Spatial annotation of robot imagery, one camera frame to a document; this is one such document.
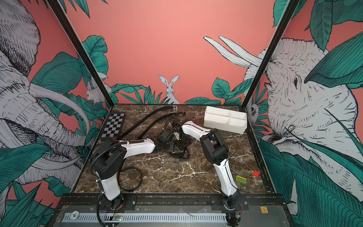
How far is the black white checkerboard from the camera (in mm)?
999

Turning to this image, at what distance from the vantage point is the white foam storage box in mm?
1061

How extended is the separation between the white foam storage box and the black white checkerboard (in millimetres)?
643
